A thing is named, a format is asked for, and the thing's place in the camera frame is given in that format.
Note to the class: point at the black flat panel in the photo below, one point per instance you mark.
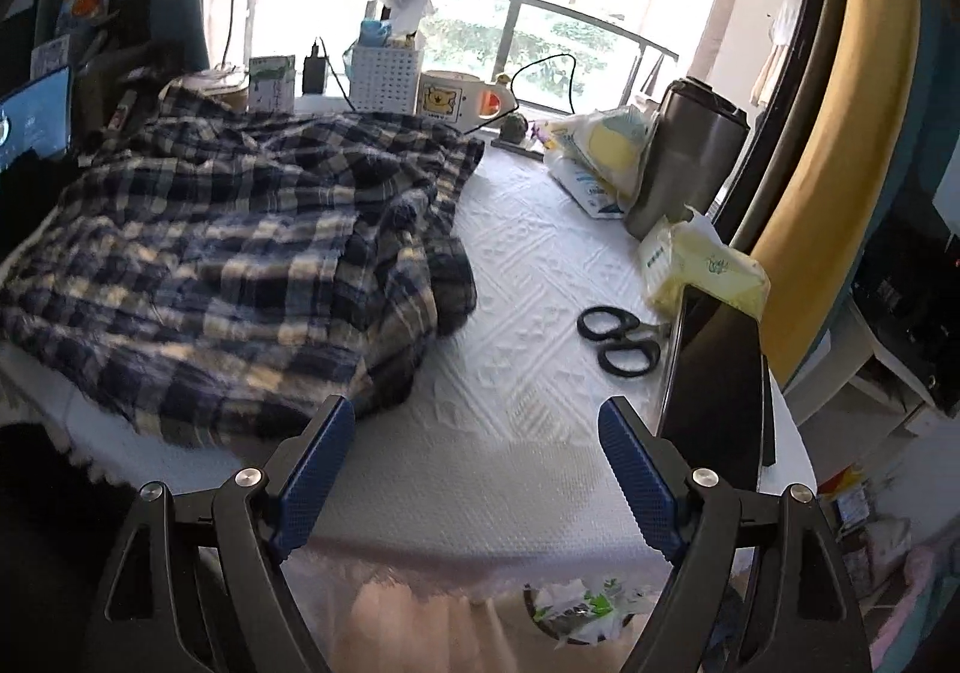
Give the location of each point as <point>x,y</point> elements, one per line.
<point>720,373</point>

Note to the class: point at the tan box with lid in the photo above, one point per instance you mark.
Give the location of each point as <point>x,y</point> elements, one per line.
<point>225,89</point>

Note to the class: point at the green and white carton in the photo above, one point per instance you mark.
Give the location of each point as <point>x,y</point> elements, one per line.
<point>270,84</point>

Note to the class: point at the white shelf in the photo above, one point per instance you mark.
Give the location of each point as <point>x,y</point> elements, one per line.
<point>870,373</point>

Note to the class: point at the balcony railing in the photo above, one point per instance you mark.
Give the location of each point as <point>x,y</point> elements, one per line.
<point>525,1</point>

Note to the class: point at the plaid shirt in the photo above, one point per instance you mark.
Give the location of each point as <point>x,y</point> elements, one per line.
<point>225,230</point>

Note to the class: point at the yellow tissue pack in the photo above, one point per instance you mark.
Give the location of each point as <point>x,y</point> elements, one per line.
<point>705,260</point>

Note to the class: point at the hanging clothes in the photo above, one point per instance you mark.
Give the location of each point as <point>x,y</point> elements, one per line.
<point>776,42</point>

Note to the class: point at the white device with orange light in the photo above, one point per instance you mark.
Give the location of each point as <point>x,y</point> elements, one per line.
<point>495,103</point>

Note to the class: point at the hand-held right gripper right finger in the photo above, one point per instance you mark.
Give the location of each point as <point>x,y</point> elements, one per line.
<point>637,470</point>

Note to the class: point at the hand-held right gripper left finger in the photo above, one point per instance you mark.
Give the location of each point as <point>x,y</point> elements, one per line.
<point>319,470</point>

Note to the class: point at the steel tumbler with black lid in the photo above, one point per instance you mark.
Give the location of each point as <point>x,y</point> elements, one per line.
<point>682,155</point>

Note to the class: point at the small green figure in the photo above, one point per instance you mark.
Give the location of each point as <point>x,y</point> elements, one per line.
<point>514,129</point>

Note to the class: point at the tablet with lit screen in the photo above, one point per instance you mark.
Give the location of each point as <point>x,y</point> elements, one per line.
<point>37,118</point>

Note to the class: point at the white printed card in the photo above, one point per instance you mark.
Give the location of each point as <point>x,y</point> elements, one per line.
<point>52,54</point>

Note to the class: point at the blue pack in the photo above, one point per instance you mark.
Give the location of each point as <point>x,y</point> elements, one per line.
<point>373,33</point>

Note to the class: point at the plastic bag with yellow item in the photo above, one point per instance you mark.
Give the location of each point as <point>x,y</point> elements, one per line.
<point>600,148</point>

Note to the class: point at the yellow curtain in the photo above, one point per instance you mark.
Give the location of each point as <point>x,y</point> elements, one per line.
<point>847,118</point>

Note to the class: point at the white perforated basket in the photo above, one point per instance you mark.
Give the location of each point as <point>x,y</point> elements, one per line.
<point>382,76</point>

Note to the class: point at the pink cloth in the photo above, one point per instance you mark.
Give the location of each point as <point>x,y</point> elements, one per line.
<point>919,598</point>

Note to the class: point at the white tissue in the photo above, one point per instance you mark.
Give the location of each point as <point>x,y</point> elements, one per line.
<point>405,9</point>

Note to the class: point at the white mug with bear print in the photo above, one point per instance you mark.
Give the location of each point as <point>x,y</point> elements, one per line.
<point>442,99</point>

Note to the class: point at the black appliance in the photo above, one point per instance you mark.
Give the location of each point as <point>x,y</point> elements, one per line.
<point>911,298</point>

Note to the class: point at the bin with crumpled paper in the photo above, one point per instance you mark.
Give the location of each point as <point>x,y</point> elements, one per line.
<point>585,605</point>

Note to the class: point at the black charger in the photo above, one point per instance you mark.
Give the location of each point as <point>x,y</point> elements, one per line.
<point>315,73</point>

